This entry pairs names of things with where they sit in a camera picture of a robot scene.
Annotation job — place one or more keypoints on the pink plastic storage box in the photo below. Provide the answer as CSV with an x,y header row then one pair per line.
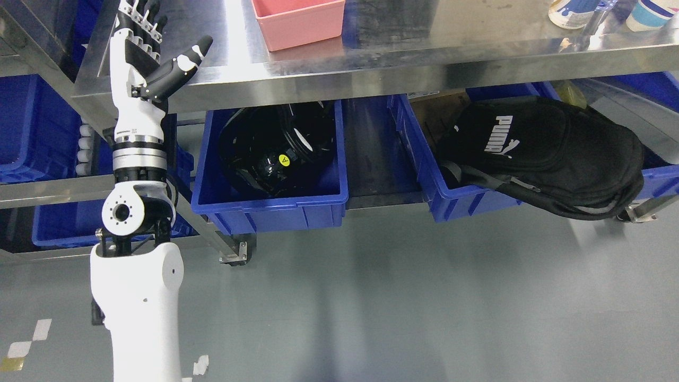
x,y
288,24

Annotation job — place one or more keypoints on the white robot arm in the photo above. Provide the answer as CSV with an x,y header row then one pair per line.
x,y
135,270

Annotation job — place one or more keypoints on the black glossy helmet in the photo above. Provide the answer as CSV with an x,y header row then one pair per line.
x,y
277,151

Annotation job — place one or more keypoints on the blue bin with helmet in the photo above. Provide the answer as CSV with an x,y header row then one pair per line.
x,y
323,206

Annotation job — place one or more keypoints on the blue bin with backpack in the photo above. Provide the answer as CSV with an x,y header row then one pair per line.
x,y
446,203

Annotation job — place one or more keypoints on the black Puma backpack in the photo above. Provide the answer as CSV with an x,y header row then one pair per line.
x,y
567,160

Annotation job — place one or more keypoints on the blue bin lower left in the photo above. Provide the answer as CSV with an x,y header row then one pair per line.
x,y
73,225

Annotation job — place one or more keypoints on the white blue bottle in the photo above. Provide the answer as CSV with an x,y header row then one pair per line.
x,y
572,15

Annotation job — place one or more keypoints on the blue bin far left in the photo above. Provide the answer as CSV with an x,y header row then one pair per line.
x,y
39,132

